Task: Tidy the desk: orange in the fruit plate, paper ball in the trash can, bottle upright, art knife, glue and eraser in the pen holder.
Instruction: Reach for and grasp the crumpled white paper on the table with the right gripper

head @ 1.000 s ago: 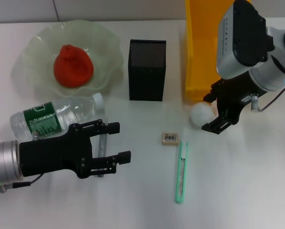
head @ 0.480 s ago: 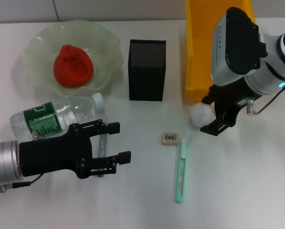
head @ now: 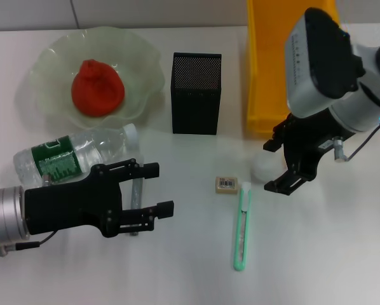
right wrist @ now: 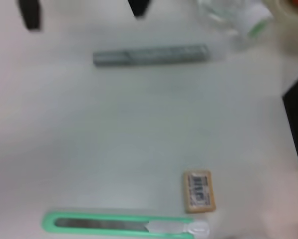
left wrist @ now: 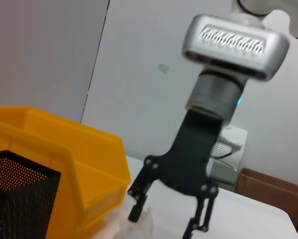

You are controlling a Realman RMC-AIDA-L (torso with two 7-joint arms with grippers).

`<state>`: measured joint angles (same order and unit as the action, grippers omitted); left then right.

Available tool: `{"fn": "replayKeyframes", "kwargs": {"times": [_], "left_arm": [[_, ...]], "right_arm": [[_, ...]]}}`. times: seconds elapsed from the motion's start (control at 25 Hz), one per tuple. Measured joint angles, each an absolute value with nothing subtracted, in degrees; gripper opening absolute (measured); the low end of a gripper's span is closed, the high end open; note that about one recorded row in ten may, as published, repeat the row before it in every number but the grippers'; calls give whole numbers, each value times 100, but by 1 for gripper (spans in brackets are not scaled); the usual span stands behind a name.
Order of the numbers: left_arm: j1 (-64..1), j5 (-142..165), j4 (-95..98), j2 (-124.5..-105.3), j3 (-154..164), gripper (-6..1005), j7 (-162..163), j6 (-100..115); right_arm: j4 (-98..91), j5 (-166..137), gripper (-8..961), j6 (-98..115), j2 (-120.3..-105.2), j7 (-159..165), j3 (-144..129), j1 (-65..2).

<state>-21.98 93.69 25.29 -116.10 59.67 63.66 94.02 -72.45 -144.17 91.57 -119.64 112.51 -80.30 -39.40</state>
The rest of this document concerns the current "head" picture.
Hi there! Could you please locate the beige eraser with barcode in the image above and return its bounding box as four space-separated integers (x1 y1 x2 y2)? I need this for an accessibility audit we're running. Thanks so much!
214 177 238 195

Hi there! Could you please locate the wrist cable with plug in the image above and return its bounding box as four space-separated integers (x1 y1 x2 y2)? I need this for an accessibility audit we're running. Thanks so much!
334 122 380 162
0 230 59 257

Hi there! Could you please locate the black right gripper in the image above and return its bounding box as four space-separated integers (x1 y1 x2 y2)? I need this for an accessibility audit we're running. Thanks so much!
262 109 336 196

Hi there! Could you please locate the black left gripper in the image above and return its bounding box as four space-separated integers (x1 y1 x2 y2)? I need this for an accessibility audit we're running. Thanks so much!
24 158 175 239

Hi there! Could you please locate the red-orange soft orange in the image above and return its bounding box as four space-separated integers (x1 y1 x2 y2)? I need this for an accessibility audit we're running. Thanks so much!
71 59 126 118

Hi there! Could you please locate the yellow plastic bin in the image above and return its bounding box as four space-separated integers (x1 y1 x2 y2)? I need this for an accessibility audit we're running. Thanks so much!
245 0 342 140

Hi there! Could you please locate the right wrist cable with plug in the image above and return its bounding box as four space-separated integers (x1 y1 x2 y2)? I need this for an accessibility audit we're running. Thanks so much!
334 122 380 162

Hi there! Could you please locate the pale green glass fruit plate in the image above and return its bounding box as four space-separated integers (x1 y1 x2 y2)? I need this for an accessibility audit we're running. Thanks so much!
17 27 165 131

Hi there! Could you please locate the mint green utility knife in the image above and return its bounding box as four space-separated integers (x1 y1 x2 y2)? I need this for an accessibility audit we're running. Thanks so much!
233 180 253 271

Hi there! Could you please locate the grey metallic pen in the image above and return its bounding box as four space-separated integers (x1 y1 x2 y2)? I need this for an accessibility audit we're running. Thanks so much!
128 155 145 236

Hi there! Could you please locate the black mesh pen holder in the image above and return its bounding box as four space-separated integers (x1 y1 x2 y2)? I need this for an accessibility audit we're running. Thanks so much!
170 52 222 136

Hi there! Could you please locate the white paper ball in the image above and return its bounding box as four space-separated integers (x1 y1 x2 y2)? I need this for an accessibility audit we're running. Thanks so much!
252 152 288 182

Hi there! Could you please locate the clear bottle with green label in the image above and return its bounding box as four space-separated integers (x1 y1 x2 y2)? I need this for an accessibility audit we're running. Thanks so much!
13 124 140 189

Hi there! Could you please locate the left wrist cable with plug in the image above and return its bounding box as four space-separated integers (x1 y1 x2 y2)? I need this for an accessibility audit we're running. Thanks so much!
0 230 59 257

